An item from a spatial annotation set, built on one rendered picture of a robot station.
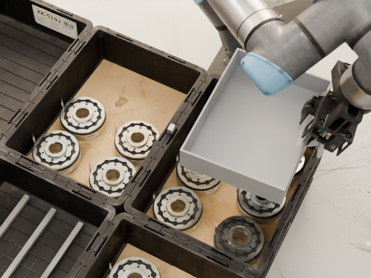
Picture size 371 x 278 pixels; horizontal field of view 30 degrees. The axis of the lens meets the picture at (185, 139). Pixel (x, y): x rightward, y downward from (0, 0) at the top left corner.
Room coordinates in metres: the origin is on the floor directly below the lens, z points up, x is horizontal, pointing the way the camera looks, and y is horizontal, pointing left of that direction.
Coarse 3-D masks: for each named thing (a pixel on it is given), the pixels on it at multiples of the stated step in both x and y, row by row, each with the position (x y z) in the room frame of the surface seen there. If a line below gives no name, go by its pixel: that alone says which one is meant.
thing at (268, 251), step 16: (208, 80) 0.97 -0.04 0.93; (176, 128) 0.84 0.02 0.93; (160, 160) 0.75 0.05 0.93; (144, 176) 0.71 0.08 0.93; (304, 176) 0.73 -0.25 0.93; (128, 208) 0.64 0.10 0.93; (288, 208) 0.66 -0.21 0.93; (192, 240) 0.58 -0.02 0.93; (272, 240) 0.59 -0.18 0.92; (224, 256) 0.55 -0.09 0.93; (256, 272) 0.52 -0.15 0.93
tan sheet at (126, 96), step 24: (96, 72) 1.06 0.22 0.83; (120, 72) 1.06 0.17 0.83; (96, 96) 0.98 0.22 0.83; (120, 96) 0.99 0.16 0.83; (144, 96) 0.99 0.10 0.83; (168, 96) 1.00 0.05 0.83; (120, 120) 0.92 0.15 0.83; (144, 120) 0.92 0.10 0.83; (168, 120) 0.93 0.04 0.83; (96, 144) 0.85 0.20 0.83
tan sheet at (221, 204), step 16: (160, 192) 0.73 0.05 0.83; (224, 192) 0.74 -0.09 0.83; (288, 192) 0.75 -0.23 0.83; (176, 208) 0.70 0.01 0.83; (208, 208) 0.70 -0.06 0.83; (224, 208) 0.70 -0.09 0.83; (208, 224) 0.66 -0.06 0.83; (272, 224) 0.67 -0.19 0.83; (208, 240) 0.63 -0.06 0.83; (240, 240) 0.63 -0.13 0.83
